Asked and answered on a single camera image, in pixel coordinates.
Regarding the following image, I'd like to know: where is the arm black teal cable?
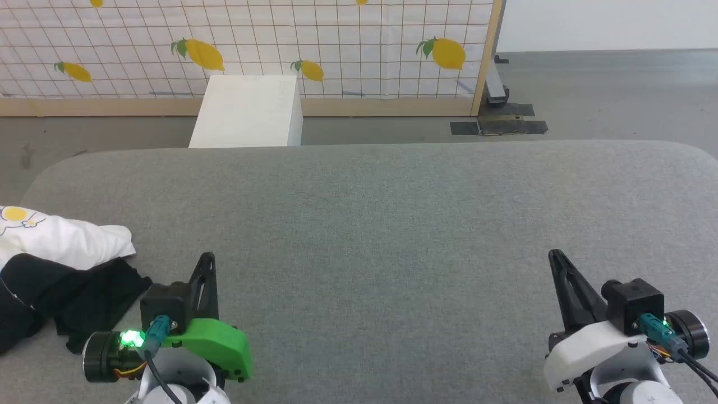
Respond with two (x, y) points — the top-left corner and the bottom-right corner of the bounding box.
(638, 313), (718, 396)
(141, 315), (185, 404)

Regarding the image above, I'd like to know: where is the right arm black teal cable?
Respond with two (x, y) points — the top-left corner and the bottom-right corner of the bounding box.
(638, 313), (718, 396)

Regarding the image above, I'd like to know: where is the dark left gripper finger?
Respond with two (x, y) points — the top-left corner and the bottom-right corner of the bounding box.
(197, 253), (220, 321)
(189, 252), (212, 321)

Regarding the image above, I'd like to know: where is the white and black shirt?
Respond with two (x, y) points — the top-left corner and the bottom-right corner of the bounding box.
(0, 205), (153, 356)

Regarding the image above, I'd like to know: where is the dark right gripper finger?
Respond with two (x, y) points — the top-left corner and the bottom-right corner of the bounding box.
(549, 250), (579, 333)
(561, 259), (609, 329)

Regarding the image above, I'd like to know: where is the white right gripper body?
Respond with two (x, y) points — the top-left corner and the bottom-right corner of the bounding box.
(543, 320), (647, 393)

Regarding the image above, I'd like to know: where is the lemon print wooden frame screen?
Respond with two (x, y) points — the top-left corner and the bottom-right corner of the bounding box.
(0, 0), (508, 118)

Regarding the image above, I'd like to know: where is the grey metal screen foot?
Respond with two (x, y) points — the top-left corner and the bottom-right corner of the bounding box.
(485, 54), (512, 108)

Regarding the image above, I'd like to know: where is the white rectangular box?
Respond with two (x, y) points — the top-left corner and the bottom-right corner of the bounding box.
(188, 75), (305, 149)

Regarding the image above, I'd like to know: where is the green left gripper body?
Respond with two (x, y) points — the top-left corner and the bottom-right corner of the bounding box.
(162, 318), (253, 383)

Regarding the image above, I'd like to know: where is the left arm black teal cable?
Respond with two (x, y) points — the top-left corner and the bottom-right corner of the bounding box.
(141, 315), (185, 404)

